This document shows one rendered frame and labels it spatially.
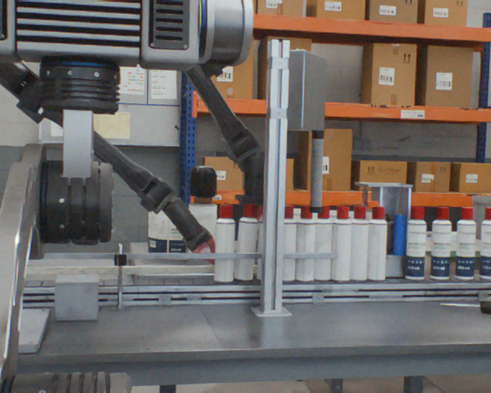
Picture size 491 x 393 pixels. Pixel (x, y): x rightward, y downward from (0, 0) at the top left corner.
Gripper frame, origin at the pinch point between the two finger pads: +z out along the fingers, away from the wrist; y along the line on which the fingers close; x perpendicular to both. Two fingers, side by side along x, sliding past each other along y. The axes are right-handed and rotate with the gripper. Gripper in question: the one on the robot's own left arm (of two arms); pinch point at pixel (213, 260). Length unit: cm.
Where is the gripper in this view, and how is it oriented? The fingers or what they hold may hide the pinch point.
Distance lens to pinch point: 192.9
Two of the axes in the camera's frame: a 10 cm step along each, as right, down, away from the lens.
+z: 5.6, 7.9, 2.5
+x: -7.8, 6.0, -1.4
